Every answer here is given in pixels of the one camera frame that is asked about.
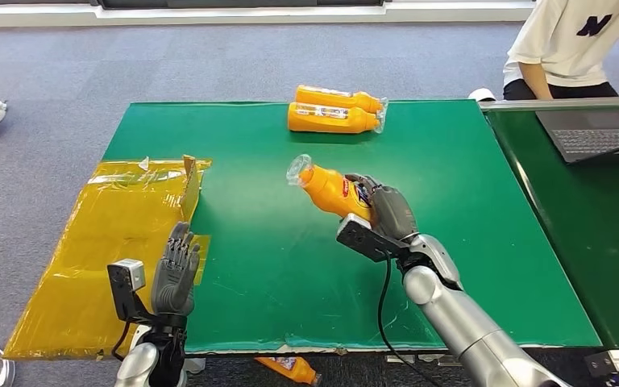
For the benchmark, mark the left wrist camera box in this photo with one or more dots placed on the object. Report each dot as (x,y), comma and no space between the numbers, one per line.
(128,277)

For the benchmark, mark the green work table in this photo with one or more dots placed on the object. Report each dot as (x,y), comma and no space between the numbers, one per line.
(448,160)

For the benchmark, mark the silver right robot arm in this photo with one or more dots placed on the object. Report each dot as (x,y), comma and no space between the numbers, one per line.
(459,320)

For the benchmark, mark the white shoe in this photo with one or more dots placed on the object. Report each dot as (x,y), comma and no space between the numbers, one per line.
(481,95)

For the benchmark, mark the orange bottle in clear wrap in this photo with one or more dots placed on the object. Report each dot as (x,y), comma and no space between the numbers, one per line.
(331,98)
(325,123)

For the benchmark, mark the orange bottle under table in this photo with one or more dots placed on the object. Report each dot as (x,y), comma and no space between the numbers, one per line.
(293,369)

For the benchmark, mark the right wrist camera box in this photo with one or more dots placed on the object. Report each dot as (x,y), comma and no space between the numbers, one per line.
(365,240)

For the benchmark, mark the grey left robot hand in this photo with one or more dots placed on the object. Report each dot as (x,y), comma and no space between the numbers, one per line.
(173,283)

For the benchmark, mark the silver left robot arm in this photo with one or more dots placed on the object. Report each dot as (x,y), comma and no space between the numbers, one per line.
(138,366)

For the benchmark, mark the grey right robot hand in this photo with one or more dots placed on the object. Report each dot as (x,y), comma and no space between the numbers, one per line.
(392,213)

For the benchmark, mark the seated person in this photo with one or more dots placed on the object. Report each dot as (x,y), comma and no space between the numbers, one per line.
(566,48)

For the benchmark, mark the white table leg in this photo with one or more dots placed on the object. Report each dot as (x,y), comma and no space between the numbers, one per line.
(194,366)

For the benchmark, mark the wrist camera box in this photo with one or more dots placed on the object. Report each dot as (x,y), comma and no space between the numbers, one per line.
(365,240)
(128,277)

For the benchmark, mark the orange bottle with blue label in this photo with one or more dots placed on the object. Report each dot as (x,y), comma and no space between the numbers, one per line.
(331,192)

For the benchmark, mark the dark grey laptop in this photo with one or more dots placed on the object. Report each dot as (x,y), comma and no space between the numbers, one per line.
(592,139)

